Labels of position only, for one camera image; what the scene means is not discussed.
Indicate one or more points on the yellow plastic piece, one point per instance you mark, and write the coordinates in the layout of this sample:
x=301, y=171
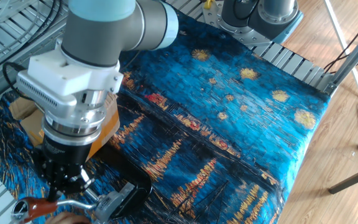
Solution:
x=209, y=3

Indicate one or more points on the person hand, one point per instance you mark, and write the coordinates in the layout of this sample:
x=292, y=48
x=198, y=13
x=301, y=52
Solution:
x=65, y=218

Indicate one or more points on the silver threaded rod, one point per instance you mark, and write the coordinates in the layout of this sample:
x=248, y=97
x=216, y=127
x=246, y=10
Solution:
x=90, y=194

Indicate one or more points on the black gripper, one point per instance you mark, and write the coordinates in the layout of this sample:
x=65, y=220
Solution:
x=64, y=152

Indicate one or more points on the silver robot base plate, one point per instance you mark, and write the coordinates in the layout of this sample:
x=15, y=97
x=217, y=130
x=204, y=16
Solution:
x=247, y=35

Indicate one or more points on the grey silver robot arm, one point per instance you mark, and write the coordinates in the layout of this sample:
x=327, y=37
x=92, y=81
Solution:
x=110, y=28

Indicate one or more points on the starry night painted cloth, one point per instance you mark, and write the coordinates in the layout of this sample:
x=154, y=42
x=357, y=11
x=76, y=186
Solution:
x=228, y=93

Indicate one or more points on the white slanted pole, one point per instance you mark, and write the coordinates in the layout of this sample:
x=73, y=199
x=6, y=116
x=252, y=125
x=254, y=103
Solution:
x=342, y=40

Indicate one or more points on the taped cardboard box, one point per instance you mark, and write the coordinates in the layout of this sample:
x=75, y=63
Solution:
x=110, y=124

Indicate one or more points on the dark furniture leg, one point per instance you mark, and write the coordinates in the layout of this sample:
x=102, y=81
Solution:
x=353, y=179

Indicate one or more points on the grey aluminium frame post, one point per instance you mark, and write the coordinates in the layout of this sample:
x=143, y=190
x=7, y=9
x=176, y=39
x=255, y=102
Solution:
x=353, y=59

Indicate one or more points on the silver mounting plate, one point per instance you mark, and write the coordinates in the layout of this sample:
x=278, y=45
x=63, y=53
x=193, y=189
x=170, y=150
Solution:
x=5, y=9

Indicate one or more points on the grey aluminium table rail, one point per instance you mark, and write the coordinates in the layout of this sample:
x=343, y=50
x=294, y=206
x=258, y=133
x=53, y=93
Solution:
x=11, y=62

